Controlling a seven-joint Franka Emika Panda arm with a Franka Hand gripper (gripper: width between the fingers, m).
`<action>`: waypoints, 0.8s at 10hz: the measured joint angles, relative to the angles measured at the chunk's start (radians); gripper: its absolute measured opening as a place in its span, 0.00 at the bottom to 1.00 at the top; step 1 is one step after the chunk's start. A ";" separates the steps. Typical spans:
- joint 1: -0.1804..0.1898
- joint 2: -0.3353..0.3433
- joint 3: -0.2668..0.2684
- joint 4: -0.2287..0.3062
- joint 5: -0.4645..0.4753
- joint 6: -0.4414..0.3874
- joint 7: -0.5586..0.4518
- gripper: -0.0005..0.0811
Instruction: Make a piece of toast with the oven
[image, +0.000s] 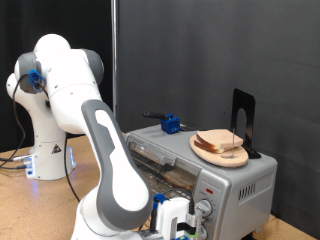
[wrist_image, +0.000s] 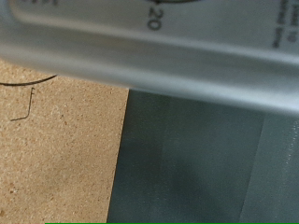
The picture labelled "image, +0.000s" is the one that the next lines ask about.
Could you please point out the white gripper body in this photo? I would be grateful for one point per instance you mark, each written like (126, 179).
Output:
(166, 213)

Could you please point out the white bread slice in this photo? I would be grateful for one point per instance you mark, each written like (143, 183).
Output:
(220, 137)
(203, 147)
(181, 181)

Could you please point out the silver oven knob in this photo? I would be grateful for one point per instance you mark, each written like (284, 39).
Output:
(206, 206)
(204, 233)

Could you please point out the glass oven door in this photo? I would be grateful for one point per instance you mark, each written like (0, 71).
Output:
(160, 156)

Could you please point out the metal spatula with blue block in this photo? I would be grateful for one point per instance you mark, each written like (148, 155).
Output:
(170, 125)

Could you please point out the metal oven rack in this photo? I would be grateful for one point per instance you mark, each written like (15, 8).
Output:
(156, 181)

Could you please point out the red oven indicator light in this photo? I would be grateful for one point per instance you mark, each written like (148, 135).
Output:
(209, 191)

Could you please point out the silver toaster oven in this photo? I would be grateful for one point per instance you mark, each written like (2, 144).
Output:
(226, 180)

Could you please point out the round wooden board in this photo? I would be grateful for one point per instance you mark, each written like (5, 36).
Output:
(223, 160)

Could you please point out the thin metal pin on board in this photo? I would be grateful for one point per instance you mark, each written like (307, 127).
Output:
(233, 146)

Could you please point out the black metal bookend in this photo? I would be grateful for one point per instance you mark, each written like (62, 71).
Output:
(238, 100)

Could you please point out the vertical metal pole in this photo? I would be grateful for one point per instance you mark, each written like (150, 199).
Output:
(114, 50)

